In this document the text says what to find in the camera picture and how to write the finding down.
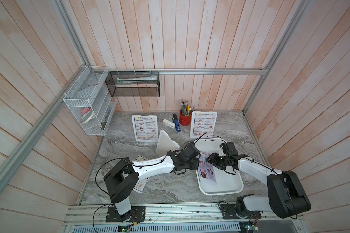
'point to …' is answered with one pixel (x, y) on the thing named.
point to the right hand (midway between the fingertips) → (208, 160)
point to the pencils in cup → (186, 110)
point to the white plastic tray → (227, 182)
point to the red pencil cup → (184, 120)
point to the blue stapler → (177, 123)
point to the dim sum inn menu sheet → (141, 184)
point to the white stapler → (168, 123)
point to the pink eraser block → (85, 110)
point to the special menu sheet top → (206, 169)
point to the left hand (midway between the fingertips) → (195, 165)
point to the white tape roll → (86, 117)
